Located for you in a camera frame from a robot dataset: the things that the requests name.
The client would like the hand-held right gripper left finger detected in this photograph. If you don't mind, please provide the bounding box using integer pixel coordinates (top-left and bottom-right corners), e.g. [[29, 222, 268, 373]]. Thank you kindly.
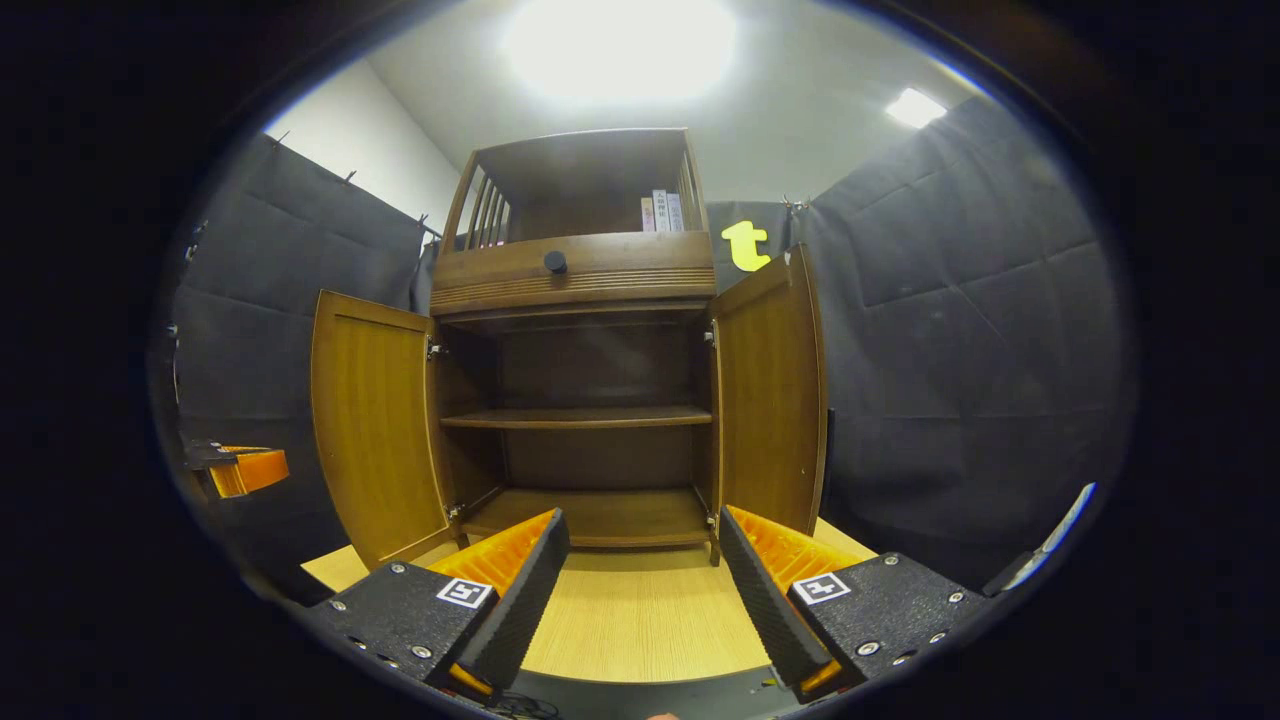
[[300, 507, 572, 701]]

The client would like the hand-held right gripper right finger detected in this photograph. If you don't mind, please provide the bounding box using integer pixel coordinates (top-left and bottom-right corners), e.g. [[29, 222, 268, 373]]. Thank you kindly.
[[718, 504, 991, 703]]

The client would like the wooden cabinet door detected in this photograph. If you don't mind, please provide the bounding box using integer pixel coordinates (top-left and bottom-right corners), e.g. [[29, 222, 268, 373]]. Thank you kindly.
[[708, 243, 829, 561], [310, 290, 456, 571]]

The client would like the wooden double-door shoe cabinet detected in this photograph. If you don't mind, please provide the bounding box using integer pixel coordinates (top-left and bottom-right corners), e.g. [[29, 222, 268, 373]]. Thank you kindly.
[[310, 127, 836, 571]]

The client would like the wooden inner cabinet shelf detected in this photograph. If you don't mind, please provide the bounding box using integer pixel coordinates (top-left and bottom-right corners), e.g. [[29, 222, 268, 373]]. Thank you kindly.
[[440, 405, 713, 431]]

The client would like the wooden cabinet drawer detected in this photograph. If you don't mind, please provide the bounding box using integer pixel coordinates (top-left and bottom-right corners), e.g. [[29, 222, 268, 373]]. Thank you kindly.
[[430, 232, 718, 317]]

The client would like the black backdrop cloth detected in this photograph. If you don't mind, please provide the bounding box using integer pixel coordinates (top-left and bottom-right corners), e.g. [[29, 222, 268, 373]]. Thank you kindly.
[[160, 95, 1131, 591]]

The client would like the small ceiling light panel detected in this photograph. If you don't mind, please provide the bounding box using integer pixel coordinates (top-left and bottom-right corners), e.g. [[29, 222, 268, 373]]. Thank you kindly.
[[886, 88, 948, 129]]

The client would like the large ceiling light panel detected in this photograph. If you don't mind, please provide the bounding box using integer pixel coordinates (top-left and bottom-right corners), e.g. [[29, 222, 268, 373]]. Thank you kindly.
[[505, 0, 736, 101]]

